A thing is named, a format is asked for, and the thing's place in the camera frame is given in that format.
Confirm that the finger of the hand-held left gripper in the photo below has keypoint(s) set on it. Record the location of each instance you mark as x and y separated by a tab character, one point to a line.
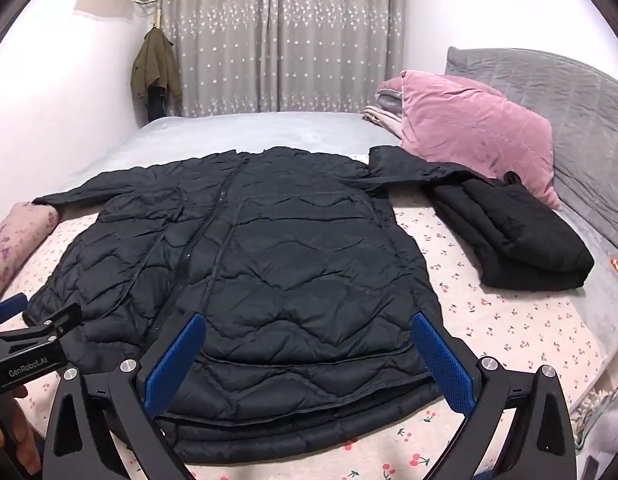
9	307
59	321

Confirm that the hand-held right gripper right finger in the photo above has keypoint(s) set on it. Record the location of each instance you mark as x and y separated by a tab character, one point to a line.
441	360

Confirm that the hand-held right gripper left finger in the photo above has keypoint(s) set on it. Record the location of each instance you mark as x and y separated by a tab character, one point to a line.
171	360

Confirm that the black quilted jacket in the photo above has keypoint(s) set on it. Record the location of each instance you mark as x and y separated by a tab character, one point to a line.
249	280

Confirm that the person's left hand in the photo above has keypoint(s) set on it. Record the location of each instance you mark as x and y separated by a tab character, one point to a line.
24	435

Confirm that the pink floral rolled cloth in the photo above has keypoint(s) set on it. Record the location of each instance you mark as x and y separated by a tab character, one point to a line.
19	240

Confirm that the folded black jacket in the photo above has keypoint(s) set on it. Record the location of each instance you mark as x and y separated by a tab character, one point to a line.
519	240

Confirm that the pink velvet pillow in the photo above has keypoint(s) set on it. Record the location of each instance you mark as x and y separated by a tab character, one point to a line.
469	125

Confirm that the dark hanging garment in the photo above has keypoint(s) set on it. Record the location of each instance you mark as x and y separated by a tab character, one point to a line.
155	102

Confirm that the folded beige cloth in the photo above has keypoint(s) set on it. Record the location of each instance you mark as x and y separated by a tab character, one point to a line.
381	120

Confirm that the grey quilted headboard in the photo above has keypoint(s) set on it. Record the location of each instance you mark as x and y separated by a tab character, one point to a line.
564	125

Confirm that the grey pillow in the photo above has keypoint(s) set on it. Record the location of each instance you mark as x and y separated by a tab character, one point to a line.
389	97

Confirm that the olive hanging jacket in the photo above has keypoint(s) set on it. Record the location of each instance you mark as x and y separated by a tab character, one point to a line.
154	67

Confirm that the grey star-print curtain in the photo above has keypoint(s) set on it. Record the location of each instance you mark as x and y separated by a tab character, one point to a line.
279	35

